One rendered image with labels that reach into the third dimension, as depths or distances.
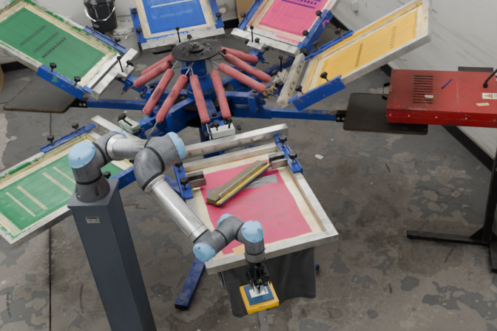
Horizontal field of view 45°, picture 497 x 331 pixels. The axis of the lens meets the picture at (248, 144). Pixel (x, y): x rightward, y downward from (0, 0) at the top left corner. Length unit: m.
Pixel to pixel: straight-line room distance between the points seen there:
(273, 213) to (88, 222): 0.83
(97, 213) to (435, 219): 2.41
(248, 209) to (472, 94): 1.38
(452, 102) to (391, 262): 1.14
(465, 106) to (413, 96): 0.27
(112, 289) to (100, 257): 0.22
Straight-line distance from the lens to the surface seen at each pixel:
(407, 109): 3.28
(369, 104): 3.62
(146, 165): 2.25
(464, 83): 3.55
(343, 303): 3.70
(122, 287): 3.01
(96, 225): 2.76
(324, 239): 2.64
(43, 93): 4.29
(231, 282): 2.78
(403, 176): 4.62
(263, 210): 2.84
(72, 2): 6.89
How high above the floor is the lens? 2.78
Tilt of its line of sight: 34 degrees down
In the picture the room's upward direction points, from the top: 6 degrees counter-clockwise
